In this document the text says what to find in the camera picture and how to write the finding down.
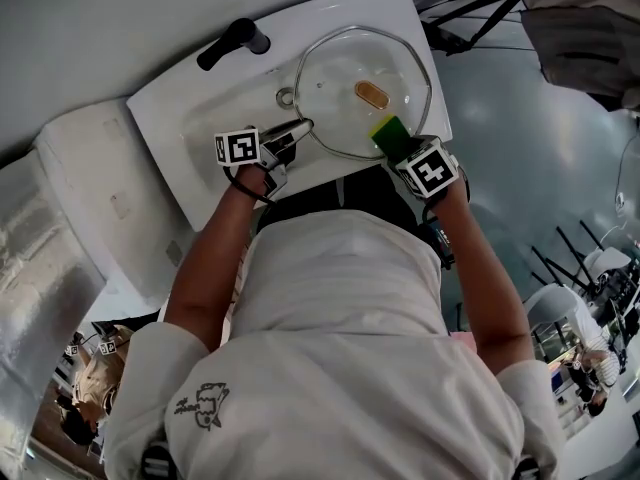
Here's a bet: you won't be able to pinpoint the person's right forearm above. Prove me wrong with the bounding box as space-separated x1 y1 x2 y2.
428 176 532 377

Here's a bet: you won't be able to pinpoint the black tripod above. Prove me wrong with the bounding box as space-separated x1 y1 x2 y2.
418 0 556 58

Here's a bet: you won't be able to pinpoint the white ceramic sink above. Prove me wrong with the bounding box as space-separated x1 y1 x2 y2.
125 0 454 232

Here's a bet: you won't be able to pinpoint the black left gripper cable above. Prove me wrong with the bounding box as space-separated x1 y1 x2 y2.
223 164 278 205

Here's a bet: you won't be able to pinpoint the grey cloth bag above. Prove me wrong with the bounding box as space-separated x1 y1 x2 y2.
520 0 640 113

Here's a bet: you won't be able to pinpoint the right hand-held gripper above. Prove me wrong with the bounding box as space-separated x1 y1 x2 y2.
381 134 472 204

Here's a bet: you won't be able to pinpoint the glass pot lid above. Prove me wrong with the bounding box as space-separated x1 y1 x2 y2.
293 25 433 160

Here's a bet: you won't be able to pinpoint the white chair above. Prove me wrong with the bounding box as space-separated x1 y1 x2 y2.
523 284 604 365

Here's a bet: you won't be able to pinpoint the person's black trousers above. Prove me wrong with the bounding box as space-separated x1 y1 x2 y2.
253 172 422 237

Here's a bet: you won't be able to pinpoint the green and yellow sponge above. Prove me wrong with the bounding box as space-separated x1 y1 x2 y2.
369 114 415 162

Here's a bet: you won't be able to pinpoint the silver foil panel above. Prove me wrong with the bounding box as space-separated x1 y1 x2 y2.
0 146 107 472

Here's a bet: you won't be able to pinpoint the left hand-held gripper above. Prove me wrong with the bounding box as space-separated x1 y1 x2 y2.
213 118 316 200

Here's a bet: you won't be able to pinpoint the person's white shirt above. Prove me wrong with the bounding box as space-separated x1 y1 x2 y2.
102 208 567 480

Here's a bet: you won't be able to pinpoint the black faucet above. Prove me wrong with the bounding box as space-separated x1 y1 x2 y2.
196 17 272 73

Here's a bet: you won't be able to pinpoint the person's left forearm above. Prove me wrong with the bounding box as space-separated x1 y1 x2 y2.
163 163 275 355

